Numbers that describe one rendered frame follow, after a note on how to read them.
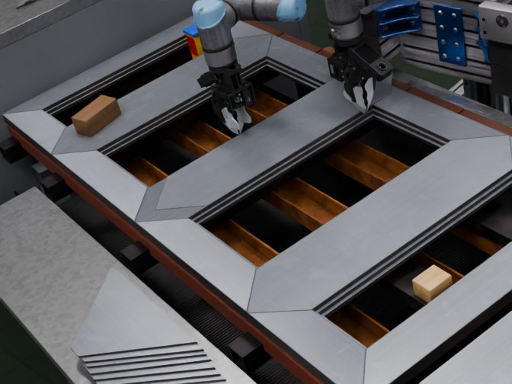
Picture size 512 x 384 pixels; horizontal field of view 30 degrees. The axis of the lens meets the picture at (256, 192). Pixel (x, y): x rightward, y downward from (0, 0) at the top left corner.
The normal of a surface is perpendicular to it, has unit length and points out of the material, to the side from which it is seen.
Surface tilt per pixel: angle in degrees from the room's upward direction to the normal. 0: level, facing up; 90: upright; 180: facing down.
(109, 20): 90
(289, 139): 0
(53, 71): 90
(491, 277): 0
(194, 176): 0
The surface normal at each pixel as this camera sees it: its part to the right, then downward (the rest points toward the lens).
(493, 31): -0.67, 0.54
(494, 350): -0.21, -0.79
